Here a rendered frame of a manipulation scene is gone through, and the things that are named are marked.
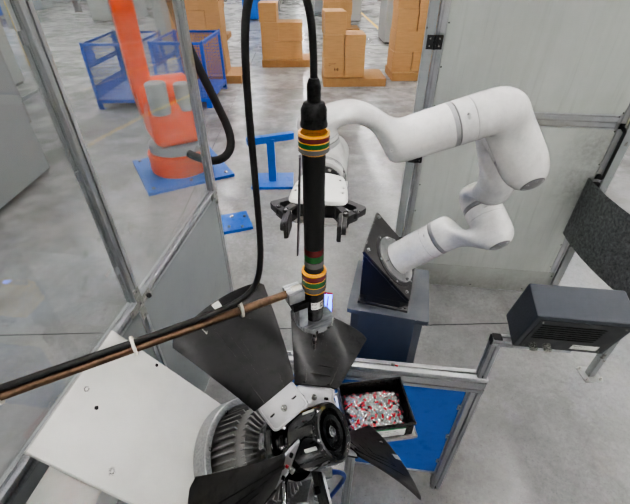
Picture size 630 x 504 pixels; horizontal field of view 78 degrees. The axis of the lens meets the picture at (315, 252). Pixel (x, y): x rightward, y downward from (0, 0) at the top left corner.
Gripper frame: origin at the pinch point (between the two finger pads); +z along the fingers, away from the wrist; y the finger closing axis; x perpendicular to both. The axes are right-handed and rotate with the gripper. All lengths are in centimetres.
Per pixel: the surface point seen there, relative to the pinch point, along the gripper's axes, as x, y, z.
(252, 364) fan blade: -32.1, 12.2, 3.4
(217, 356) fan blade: -29.4, 18.9, 4.2
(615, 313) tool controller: -42, -78, -31
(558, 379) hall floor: -166, -133, -103
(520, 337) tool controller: -55, -58, -32
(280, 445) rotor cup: -46.5, 5.5, 12.1
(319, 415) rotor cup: -39.3, -2.2, 8.7
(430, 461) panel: -143, -47, -35
